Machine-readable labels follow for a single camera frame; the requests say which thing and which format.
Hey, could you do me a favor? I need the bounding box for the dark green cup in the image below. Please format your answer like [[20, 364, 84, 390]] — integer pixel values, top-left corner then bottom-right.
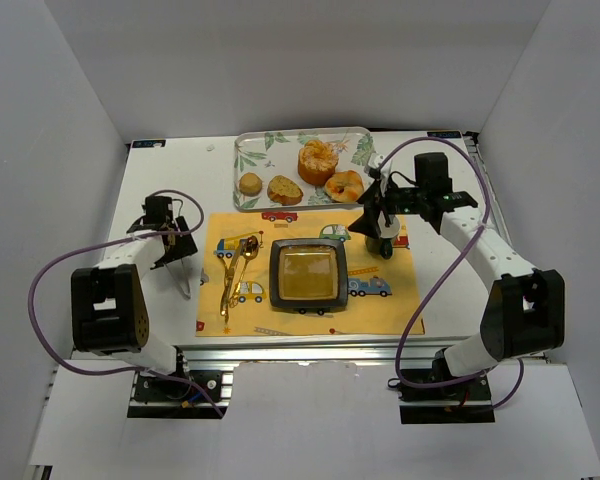
[[365, 237, 395, 260]]

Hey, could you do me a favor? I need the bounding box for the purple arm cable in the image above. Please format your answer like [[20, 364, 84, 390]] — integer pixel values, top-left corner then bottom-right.
[[27, 188, 227, 419], [379, 136, 526, 412]]

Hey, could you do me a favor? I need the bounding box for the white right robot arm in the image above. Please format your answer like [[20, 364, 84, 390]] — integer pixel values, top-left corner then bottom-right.
[[350, 152, 565, 386]]

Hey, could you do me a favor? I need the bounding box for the leaf-patterned white tray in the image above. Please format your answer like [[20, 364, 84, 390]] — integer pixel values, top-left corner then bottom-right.
[[233, 127, 382, 211]]

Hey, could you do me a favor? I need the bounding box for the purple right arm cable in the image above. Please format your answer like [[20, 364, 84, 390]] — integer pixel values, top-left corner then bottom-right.
[[379, 136, 526, 412]]

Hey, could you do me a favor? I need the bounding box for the small round muffin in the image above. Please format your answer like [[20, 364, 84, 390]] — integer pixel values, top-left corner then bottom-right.
[[238, 172, 262, 196]]

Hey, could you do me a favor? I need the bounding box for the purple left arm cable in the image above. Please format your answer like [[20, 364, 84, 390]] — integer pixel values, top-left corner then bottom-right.
[[27, 188, 227, 419]]

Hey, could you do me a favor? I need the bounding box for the yellow vehicle-print placemat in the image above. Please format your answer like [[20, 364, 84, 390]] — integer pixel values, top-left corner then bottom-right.
[[196, 210, 420, 337]]

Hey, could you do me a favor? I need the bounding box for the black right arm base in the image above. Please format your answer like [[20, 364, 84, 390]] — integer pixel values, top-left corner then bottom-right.
[[387, 374, 495, 425]]

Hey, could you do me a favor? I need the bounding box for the black square plate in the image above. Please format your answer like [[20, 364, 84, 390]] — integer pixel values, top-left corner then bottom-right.
[[269, 238, 348, 315]]

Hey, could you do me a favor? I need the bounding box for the gold fork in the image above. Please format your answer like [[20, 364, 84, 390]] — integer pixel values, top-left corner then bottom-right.
[[220, 239, 247, 323]]

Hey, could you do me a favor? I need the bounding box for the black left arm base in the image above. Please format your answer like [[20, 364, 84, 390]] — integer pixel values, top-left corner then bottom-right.
[[127, 353, 230, 420]]

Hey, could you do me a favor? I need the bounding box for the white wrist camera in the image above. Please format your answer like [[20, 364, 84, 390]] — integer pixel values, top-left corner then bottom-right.
[[364, 154, 384, 178]]

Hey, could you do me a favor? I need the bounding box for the orange frosted bundt cake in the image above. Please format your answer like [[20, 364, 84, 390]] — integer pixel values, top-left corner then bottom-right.
[[297, 140, 339, 186]]

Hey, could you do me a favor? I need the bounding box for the glazed bagel bread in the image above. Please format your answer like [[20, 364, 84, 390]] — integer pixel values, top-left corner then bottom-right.
[[324, 170, 365, 203]]

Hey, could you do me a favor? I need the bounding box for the gold spoon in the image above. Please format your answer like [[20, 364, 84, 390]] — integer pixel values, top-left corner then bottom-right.
[[229, 235, 260, 307]]

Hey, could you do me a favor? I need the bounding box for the sliced bread piece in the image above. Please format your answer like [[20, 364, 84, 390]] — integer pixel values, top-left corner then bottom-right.
[[267, 175, 303, 206]]

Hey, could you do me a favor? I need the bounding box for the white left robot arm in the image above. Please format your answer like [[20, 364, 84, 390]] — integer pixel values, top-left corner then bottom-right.
[[71, 195, 197, 377]]

